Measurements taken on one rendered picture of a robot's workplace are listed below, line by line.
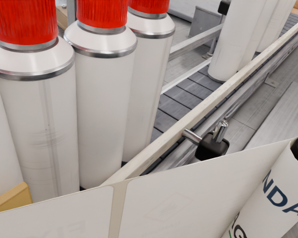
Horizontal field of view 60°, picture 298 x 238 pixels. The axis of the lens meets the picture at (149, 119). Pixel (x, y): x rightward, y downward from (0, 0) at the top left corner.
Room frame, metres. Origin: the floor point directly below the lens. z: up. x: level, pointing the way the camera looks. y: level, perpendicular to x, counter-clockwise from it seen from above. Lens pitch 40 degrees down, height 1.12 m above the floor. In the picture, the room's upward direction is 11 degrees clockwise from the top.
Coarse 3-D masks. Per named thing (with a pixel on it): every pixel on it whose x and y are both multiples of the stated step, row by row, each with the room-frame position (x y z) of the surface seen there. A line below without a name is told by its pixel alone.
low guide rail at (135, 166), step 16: (288, 32) 0.69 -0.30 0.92; (272, 48) 0.56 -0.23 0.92; (256, 64) 0.47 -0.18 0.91; (240, 80) 0.40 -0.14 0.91; (208, 96) 0.32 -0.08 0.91; (224, 96) 0.35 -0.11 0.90; (192, 112) 0.27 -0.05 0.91; (176, 128) 0.24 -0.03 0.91; (160, 144) 0.20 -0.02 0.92; (144, 160) 0.18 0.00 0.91; (112, 176) 0.15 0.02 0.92; (128, 176) 0.15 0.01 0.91
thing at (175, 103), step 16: (208, 64) 0.49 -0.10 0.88; (192, 80) 0.42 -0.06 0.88; (208, 80) 0.43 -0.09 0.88; (160, 96) 0.35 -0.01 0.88; (176, 96) 0.36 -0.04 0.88; (192, 96) 0.36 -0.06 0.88; (160, 112) 0.31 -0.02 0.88; (176, 112) 0.31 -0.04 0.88; (208, 112) 0.33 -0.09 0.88; (160, 128) 0.27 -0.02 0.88; (192, 128) 0.28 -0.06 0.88; (176, 144) 0.24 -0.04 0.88; (160, 160) 0.21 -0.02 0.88
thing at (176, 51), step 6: (222, 24) 0.50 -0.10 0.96; (210, 30) 0.46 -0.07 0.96; (216, 30) 0.46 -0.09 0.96; (198, 36) 0.42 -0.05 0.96; (204, 36) 0.42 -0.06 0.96; (210, 36) 0.44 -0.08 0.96; (216, 36) 0.46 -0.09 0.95; (186, 42) 0.38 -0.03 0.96; (192, 42) 0.39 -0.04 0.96; (198, 42) 0.40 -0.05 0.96; (204, 42) 0.43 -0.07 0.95; (174, 48) 0.35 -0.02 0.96; (180, 48) 0.36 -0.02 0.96; (186, 48) 0.37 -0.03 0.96; (192, 48) 0.39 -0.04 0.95; (174, 54) 0.34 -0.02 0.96; (180, 54) 0.36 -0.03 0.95; (168, 60) 0.33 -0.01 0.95
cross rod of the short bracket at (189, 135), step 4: (184, 132) 0.24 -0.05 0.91; (188, 132) 0.24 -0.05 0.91; (192, 132) 0.24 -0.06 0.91; (184, 136) 0.24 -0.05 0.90; (188, 136) 0.23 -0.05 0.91; (192, 136) 0.23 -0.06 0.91; (196, 136) 0.23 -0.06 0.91; (200, 136) 0.24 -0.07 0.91; (188, 140) 0.23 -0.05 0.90; (192, 140) 0.23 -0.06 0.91; (196, 140) 0.23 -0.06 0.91; (200, 140) 0.23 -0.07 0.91; (196, 144) 0.23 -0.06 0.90
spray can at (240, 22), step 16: (240, 0) 0.43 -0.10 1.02; (256, 0) 0.43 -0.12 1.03; (240, 16) 0.43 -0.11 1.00; (256, 16) 0.43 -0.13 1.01; (224, 32) 0.44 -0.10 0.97; (240, 32) 0.43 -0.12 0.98; (224, 48) 0.43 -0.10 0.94; (240, 48) 0.43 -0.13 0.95; (224, 64) 0.43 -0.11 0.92; (224, 80) 0.43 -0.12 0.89
